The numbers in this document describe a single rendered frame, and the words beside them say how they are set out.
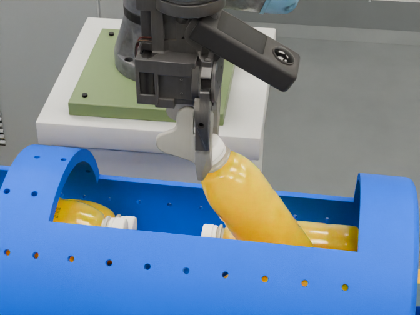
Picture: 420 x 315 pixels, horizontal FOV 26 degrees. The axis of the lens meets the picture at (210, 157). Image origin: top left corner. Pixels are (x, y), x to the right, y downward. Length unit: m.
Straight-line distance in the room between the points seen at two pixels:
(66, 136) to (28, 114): 1.52
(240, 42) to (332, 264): 0.26
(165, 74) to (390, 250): 0.30
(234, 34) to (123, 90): 0.44
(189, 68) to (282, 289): 0.26
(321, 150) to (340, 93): 0.39
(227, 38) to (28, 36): 1.81
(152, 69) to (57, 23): 1.72
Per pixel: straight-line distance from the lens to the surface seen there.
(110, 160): 1.33
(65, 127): 1.30
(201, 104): 0.91
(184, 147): 0.96
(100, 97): 1.31
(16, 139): 2.89
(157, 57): 0.91
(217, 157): 0.99
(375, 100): 3.50
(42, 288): 1.02
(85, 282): 1.01
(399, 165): 3.18
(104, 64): 1.39
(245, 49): 0.90
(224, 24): 0.91
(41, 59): 2.70
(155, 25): 0.91
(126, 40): 1.34
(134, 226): 1.17
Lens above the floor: 1.87
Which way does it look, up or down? 37 degrees down
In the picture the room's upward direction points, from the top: straight up
